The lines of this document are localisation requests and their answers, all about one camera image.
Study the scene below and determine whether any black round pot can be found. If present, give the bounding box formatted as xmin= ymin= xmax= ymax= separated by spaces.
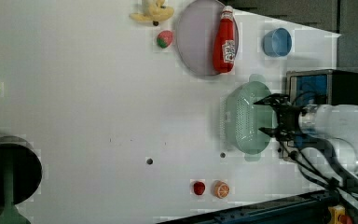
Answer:
xmin=0 ymin=136 xmax=43 ymax=206

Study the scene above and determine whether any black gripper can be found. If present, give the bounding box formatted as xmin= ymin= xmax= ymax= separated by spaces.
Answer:
xmin=255 ymin=93 xmax=302 ymax=141

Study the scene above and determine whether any dark red strawberry toy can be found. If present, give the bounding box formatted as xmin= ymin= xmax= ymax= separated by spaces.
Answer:
xmin=193 ymin=181 xmax=205 ymax=195

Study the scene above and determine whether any grey round plate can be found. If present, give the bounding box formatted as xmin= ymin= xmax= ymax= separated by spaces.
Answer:
xmin=176 ymin=0 xmax=239 ymax=76

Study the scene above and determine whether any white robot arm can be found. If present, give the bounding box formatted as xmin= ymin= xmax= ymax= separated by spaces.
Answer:
xmin=257 ymin=93 xmax=358 ymax=200

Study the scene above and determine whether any red ketchup bottle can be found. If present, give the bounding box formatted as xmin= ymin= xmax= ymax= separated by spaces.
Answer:
xmin=213 ymin=6 xmax=236 ymax=73

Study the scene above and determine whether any blue bowl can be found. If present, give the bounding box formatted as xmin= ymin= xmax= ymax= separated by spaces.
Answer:
xmin=262 ymin=28 xmax=292 ymax=57

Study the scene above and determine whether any green pot handle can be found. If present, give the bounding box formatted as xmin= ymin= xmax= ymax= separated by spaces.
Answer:
xmin=0 ymin=150 xmax=31 ymax=224

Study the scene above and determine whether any orange slice toy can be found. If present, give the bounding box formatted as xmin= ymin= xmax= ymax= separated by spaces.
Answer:
xmin=213 ymin=181 xmax=230 ymax=199

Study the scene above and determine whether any green strainer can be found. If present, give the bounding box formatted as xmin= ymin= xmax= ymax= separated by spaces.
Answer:
xmin=221 ymin=74 xmax=274 ymax=162

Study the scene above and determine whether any pink strawberry toy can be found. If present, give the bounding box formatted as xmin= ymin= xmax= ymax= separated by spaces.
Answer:
xmin=157 ymin=30 xmax=173 ymax=49

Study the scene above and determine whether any peeled banana toy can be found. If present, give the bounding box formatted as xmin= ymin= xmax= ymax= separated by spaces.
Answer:
xmin=130 ymin=0 xmax=174 ymax=26

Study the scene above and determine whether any black toaster oven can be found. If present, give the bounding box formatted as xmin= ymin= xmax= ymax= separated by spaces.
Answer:
xmin=279 ymin=69 xmax=358 ymax=162

